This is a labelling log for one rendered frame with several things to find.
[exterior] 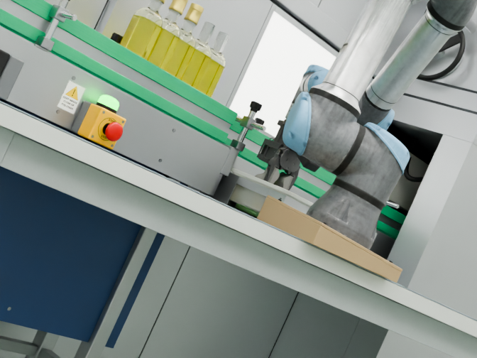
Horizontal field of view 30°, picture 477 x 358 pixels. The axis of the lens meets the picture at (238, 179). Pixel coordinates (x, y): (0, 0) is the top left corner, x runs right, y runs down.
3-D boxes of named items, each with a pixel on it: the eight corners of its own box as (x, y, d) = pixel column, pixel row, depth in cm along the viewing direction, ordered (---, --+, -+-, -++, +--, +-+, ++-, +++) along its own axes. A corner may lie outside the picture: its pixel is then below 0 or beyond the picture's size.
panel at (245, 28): (304, 160, 281) (348, 63, 282) (310, 163, 279) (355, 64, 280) (91, 39, 217) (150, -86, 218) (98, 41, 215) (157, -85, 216)
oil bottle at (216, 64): (182, 128, 228) (216, 53, 229) (195, 134, 224) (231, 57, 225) (167, 121, 224) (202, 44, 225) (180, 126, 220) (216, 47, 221)
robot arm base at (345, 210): (382, 258, 182) (405, 215, 182) (327, 226, 175) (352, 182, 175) (345, 239, 196) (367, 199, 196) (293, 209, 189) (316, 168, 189)
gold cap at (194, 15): (190, 24, 219) (197, 8, 219) (199, 26, 216) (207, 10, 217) (180, 18, 216) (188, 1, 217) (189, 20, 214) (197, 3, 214)
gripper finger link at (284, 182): (266, 204, 227) (277, 169, 226) (282, 210, 223) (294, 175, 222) (258, 202, 225) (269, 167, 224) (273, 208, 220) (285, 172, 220)
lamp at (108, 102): (107, 111, 187) (113, 98, 187) (119, 116, 184) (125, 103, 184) (91, 103, 184) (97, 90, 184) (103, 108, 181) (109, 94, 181)
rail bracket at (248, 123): (211, 140, 226) (232, 95, 227) (256, 157, 214) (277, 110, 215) (204, 136, 224) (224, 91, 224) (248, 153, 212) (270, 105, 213)
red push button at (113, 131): (118, 123, 183) (127, 127, 181) (109, 140, 183) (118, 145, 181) (103, 116, 180) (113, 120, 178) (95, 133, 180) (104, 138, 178)
